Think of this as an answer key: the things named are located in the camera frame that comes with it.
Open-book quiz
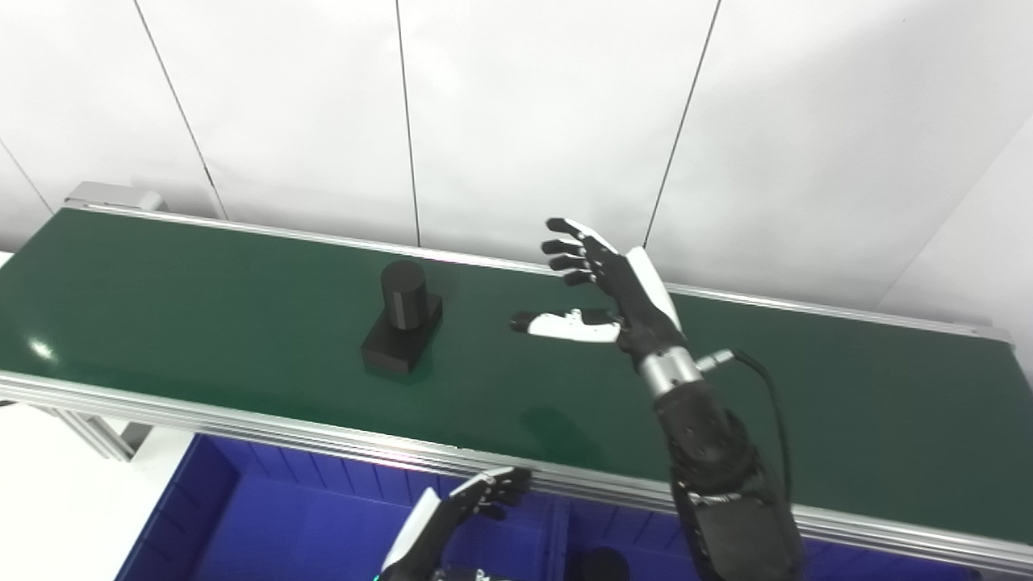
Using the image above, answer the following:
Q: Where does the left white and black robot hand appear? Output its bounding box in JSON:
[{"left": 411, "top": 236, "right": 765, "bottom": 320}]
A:
[{"left": 378, "top": 466, "right": 534, "bottom": 581}]

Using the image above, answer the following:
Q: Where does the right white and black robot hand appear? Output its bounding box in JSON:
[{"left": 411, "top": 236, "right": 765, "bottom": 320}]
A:
[{"left": 509, "top": 216, "right": 688, "bottom": 366}]

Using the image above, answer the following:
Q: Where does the black cylinder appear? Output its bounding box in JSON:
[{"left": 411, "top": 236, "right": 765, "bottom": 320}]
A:
[{"left": 360, "top": 259, "right": 444, "bottom": 377}]

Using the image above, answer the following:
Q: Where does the blue plastic bin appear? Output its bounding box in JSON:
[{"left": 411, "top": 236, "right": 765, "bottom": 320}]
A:
[
  {"left": 549, "top": 499, "right": 987, "bottom": 581},
  {"left": 116, "top": 433, "right": 567, "bottom": 581}
]

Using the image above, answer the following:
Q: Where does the green conveyor belt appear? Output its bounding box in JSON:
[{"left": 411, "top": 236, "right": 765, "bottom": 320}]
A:
[{"left": 0, "top": 181, "right": 1033, "bottom": 576}]

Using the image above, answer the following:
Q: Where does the aluminium conveyor leg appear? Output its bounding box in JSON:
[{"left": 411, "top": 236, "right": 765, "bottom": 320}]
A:
[{"left": 39, "top": 402, "right": 153, "bottom": 463}]

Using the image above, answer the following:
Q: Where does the grey conveyor motor housing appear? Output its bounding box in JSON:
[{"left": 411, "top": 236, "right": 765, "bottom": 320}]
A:
[{"left": 63, "top": 181, "right": 167, "bottom": 215}]

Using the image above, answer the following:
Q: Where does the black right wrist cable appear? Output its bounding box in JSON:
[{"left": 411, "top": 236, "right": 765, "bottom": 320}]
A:
[{"left": 697, "top": 348, "right": 797, "bottom": 503}]

